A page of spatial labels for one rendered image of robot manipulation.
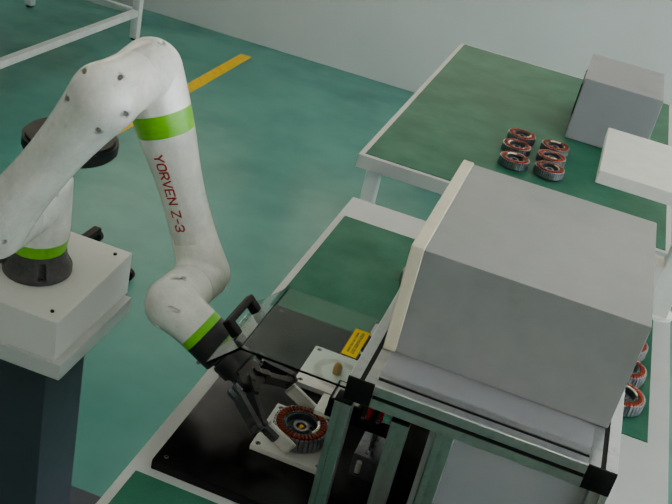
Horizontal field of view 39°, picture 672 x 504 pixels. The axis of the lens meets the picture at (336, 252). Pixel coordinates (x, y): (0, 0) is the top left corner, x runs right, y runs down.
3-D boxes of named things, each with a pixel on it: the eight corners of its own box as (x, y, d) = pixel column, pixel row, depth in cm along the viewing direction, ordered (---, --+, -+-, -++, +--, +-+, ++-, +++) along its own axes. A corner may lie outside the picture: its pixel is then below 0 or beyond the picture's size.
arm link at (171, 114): (95, 50, 174) (153, 43, 170) (129, 33, 185) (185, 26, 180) (122, 144, 181) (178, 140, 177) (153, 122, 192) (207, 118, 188)
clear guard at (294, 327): (205, 364, 167) (210, 336, 164) (257, 302, 188) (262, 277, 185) (380, 430, 161) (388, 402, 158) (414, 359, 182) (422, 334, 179)
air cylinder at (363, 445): (348, 473, 185) (354, 452, 183) (359, 451, 192) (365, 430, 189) (372, 483, 184) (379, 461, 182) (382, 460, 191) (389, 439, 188)
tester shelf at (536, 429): (342, 398, 156) (348, 375, 154) (434, 237, 215) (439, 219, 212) (607, 497, 148) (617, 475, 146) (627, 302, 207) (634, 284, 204)
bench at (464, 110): (316, 329, 369) (358, 153, 334) (425, 172, 529) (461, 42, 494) (595, 431, 349) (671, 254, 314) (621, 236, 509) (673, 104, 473)
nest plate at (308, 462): (248, 448, 186) (250, 444, 185) (276, 407, 198) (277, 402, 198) (320, 477, 183) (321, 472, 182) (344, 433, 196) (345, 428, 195)
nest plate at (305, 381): (292, 384, 206) (293, 379, 206) (315, 350, 219) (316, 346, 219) (357, 408, 204) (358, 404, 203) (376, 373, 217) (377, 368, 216)
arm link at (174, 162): (126, 143, 182) (176, 139, 178) (156, 123, 192) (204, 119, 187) (173, 309, 197) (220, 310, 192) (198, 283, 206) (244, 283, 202)
